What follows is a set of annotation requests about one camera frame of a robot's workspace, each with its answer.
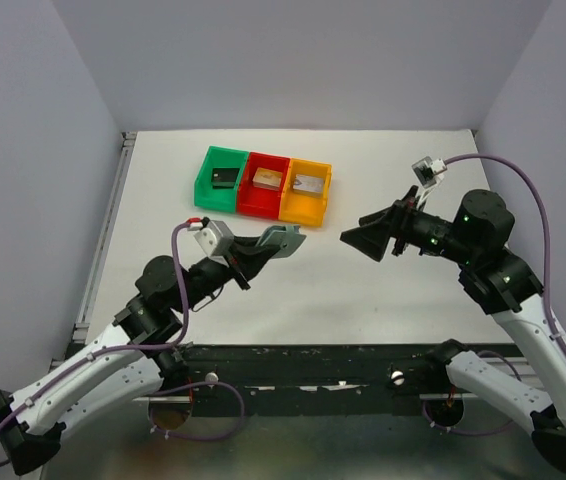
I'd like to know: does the purple cable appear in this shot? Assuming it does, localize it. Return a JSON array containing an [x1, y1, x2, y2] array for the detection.
[[0, 219, 247, 471], [421, 153, 566, 437]]

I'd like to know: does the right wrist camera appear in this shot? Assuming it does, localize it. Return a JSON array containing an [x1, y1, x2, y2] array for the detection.
[[412, 157, 447, 189]]

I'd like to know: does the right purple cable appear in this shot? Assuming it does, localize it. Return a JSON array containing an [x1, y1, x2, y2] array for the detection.
[[421, 153, 566, 437]]

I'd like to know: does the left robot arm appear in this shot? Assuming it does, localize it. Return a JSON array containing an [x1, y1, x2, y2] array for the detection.
[[0, 220, 298, 476]]

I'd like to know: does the sage green card holder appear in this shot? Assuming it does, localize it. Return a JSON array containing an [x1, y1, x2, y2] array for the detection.
[[256, 225, 306, 259]]

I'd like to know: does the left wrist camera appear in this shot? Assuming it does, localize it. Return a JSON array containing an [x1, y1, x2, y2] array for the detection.
[[194, 219, 234, 259]]

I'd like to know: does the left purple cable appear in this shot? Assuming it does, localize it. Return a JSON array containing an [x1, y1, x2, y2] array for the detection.
[[0, 219, 247, 471]]

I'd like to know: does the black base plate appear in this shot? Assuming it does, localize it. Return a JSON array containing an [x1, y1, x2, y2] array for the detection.
[[65, 343, 502, 419]]

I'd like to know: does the yellow plastic bin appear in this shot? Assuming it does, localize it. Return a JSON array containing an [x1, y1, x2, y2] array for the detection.
[[278, 157, 332, 227]]

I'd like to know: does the tan card stack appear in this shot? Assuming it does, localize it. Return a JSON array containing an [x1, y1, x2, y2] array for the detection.
[[252, 167, 282, 190]]

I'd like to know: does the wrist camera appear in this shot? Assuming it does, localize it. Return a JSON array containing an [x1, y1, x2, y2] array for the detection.
[[412, 157, 447, 189], [194, 219, 234, 259]]

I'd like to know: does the green plastic bin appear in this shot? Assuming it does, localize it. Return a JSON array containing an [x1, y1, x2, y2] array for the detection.
[[194, 146, 248, 213]]

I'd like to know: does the silver card stack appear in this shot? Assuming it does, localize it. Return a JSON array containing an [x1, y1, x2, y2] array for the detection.
[[292, 174, 325, 196]]

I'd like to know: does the red plastic bin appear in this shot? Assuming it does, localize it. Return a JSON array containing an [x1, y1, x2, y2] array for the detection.
[[236, 152, 290, 220]]

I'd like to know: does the black card stack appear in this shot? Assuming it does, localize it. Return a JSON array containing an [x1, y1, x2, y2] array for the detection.
[[210, 167, 240, 189]]

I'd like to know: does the aluminium frame rail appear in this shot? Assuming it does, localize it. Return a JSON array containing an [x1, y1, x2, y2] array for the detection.
[[49, 131, 138, 371]]

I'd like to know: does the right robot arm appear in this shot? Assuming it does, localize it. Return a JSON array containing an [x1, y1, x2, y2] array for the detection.
[[340, 189, 566, 473]]

